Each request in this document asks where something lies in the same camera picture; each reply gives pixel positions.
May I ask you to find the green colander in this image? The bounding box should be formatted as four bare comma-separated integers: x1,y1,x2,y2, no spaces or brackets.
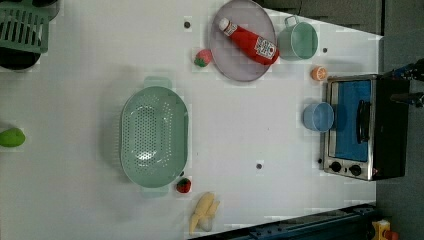
119,76,189,198

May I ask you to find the orange slice toy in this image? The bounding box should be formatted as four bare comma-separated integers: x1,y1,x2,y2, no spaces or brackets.
311,66,328,81

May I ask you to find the black round object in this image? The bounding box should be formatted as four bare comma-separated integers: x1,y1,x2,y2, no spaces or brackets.
0,48,40,70

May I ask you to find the red toy strawberry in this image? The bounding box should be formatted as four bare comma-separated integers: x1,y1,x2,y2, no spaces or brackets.
176,178,192,194

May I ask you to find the green mug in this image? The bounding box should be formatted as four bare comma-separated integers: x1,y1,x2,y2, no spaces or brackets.
277,15,318,61

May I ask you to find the red ketchup bottle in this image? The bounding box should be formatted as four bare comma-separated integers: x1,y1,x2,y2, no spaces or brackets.
218,18,280,66

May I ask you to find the pink toy strawberry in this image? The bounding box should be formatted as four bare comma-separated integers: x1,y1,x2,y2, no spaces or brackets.
194,49,213,67

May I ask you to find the blue metal frame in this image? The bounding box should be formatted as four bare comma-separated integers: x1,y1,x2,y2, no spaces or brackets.
191,204,379,240

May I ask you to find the yellow toy banana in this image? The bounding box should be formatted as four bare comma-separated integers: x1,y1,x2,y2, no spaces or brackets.
189,192,220,235

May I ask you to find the silver toaster oven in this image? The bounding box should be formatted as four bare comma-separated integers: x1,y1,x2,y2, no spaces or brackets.
323,74,410,181

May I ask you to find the blue cup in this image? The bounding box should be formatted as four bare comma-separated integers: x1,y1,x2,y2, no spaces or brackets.
302,102,334,133

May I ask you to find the yellow red clamp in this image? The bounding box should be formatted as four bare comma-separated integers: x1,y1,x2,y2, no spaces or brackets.
372,220,399,240

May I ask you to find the green dish rack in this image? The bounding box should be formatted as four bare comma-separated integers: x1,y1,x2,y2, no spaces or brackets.
0,0,62,54

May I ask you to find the grey plate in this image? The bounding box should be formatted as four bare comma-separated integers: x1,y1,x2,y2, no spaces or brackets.
208,0,277,81

